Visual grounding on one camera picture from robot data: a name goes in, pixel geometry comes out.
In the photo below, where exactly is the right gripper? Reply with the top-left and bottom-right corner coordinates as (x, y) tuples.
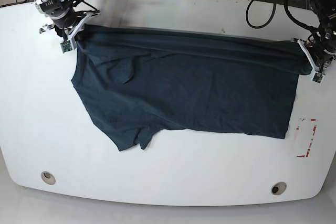
(39, 10), (100, 50)

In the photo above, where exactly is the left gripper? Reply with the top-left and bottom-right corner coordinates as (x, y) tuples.
(291, 38), (335, 80)

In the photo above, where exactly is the dark blue t-shirt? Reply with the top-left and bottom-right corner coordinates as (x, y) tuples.
(72, 25), (312, 151)

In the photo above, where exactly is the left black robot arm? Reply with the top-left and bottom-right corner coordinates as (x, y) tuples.
(285, 0), (335, 84)

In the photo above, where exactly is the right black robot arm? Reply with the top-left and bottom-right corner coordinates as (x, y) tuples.
(34, 0), (100, 53)

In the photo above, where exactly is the red tape rectangle marking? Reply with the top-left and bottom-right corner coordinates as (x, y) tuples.
(293, 118), (317, 158)

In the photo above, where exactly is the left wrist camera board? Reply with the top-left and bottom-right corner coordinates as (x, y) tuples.
(312, 72), (325, 84)

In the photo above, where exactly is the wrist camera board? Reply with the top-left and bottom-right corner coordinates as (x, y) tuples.
(60, 40), (72, 53)
(312, 72), (325, 84)

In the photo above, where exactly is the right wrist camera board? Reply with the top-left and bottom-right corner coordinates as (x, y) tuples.
(60, 40), (72, 53)

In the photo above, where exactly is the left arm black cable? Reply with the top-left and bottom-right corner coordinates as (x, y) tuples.
(246, 0), (320, 32)

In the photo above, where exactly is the right table cable grommet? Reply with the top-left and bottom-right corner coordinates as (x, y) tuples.
(271, 182), (287, 196)

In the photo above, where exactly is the table cable grommet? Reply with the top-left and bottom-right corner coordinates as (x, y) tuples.
(41, 172), (56, 185)
(271, 182), (287, 196)

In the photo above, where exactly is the left table cable grommet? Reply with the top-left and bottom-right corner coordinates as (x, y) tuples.
(41, 172), (56, 185)

